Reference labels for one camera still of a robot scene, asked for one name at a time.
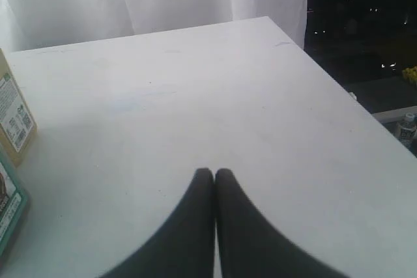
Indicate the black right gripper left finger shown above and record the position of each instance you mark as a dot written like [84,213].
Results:
[184,245]

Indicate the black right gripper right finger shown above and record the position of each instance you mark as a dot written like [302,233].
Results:
[249,245]

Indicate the clear nut jar gold lid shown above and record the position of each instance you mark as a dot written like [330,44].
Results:
[14,205]

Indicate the small white cap bottle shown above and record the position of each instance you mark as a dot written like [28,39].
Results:
[406,129]

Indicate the yellow juice bottle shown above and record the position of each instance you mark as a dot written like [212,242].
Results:
[18,127]

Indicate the yellow egg tray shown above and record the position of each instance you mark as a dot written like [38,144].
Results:
[410,75]

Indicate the white shelf rail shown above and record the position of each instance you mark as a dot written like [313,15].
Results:
[394,115]

